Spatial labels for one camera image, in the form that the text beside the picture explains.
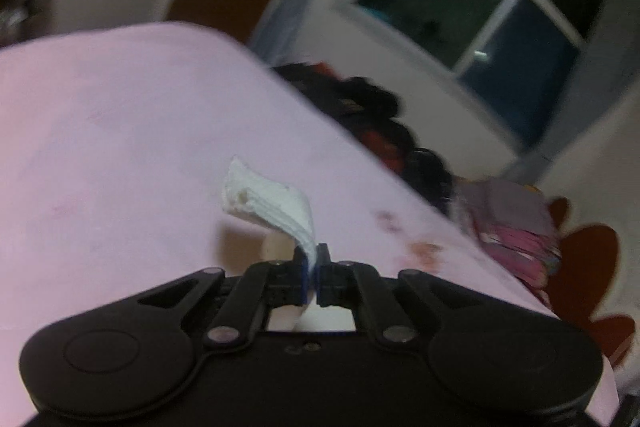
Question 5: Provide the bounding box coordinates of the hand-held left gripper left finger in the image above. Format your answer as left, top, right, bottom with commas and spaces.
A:
136, 246, 314, 351

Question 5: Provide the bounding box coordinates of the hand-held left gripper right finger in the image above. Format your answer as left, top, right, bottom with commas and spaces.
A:
315, 243, 482, 351

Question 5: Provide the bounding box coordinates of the white knit garment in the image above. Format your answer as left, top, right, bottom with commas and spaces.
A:
221, 156, 319, 280

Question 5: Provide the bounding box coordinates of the pile of black clothes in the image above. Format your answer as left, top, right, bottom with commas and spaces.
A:
272, 62, 456, 215

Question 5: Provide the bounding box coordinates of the stack of folded clothes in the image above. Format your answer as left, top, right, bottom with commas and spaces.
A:
450, 178, 563, 290

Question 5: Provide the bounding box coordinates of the red garment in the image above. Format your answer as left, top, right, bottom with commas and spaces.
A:
357, 129, 406, 175

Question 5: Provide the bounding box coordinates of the pink floral bed sheet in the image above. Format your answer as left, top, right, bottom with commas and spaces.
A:
0, 22, 561, 427

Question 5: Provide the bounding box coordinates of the brown wooden headboard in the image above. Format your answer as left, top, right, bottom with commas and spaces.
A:
542, 196, 637, 365

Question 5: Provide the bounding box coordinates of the white framed window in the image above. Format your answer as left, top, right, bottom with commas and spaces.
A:
332, 0, 618, 152

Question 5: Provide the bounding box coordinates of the dark wooden shelf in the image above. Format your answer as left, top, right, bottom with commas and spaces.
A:
0, 0, 55, 48

